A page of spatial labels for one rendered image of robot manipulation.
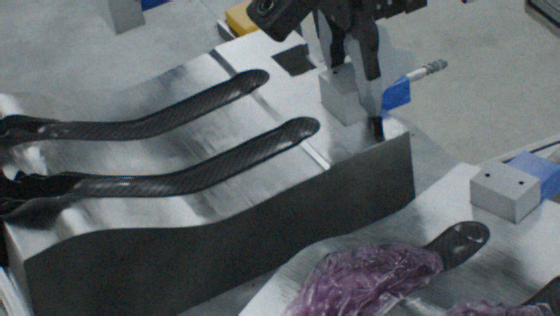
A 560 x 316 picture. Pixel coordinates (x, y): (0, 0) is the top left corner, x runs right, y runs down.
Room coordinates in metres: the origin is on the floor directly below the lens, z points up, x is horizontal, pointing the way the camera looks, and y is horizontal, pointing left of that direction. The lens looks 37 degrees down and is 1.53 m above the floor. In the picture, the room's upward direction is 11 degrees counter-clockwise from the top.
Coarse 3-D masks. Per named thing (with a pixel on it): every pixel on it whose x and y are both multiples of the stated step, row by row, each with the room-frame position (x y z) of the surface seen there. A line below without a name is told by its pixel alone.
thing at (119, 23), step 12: (108, 0) 1.11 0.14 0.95; (120, 0) 1.12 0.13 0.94; (132, 0) 1.12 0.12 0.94; (144, 0) 1.13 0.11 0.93; (156, 0) 1.13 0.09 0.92; (168, 0) 1.14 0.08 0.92; (108, 12) 1.12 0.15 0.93; (120, 12) 1.12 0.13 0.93; (132, 12) 1.12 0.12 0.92; (108, 24) 1.13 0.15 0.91; (120, 24) 1.11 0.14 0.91; (132, 24) 1.12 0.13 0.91; (144, 24) 1.12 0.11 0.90
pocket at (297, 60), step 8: (296, 48) 1.04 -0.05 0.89; (304, 48) 1.04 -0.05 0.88; (272, 56) 1.03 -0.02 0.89; (280, 56) 1.04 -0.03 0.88; (288, 56) 1.04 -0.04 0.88; (296, 56) 1.04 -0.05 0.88; (304, 56) 1.04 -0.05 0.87; (280, 64) 1.04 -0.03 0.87; (288, 64) 1.04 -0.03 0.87; (296, 64) 1.04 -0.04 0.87; (304, 64) 1.05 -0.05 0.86; (312, 64) 1.03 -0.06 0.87; (320, 64) 1.02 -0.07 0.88; (288, 72) 1.04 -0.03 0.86; (296, 72) 1.03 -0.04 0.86; (304, 72) 1.03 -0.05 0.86
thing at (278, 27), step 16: (256, 0) 0.90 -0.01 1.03; (272, 0) 0.89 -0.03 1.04; (288, 0) 0.88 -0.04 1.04; (304, 0) 0.88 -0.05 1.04; (320, 0) 0.88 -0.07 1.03; (256, 16) 0.89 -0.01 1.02; (272, 16) 0.87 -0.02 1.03; (288, 16) 0.87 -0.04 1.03; (304, 16) 0.88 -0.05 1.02; (272, 32) 0.87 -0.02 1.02; (288, 32) 0.87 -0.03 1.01
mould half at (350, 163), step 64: (192, 64) 1.05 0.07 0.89; (256, 64) 1.02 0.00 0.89; (192, 128) 0.94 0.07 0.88; (256, 128) 0.91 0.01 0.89; (320, 128) 0.89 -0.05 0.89; (384, 128) 0.87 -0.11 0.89; (256, 192) 0.82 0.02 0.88; (320, 192) 0.82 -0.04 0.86; (384, 192) 0.85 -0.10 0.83; (64, 256) 0.74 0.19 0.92; (128, 256) 0.76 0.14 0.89; (192, 256) 0.77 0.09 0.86; (256, 256) 0.80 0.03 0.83
